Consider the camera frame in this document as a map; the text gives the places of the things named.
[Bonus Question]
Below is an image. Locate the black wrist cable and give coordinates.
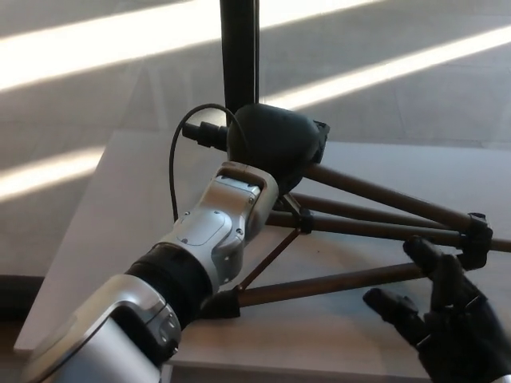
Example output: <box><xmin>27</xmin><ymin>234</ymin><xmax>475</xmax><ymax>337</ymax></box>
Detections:
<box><xmin>168</xmin><ymin>103</ymin><xmax>249</xmax><ymax>221</ymax></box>

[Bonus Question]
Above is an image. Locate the black baseboard strip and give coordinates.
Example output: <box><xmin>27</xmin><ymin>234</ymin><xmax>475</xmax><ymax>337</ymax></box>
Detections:
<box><xmin>0</xmin><ymin>274</ymin><xmax>46</xmax><ymax>322</ymax></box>

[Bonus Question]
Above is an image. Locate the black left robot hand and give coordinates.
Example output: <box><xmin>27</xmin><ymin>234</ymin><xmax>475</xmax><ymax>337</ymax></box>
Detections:
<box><xmin>226</xmin><ymin>103</ymin><xmax>332</xmax><ymax>195</ymax></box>

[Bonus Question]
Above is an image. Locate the black vertical pillar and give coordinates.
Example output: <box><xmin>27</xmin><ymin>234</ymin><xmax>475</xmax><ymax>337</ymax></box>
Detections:
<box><xmin>220</xmin><ymin>0</ymin><xmax>261</xmax><ymax>115</ymax></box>

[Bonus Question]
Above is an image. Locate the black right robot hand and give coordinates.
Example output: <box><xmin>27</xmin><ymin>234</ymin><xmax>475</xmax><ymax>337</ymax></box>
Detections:
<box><xmin>362</xmin><ymin>235</ymin><xmax>511</xmax><ymax>383</ymax></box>

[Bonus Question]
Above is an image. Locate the brown black camera tripod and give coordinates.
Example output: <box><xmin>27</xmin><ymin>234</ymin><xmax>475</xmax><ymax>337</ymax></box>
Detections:
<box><xmin>183</xmin><ymin>119</ymin><xmax>511</xmax><ymax>321</ymax></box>

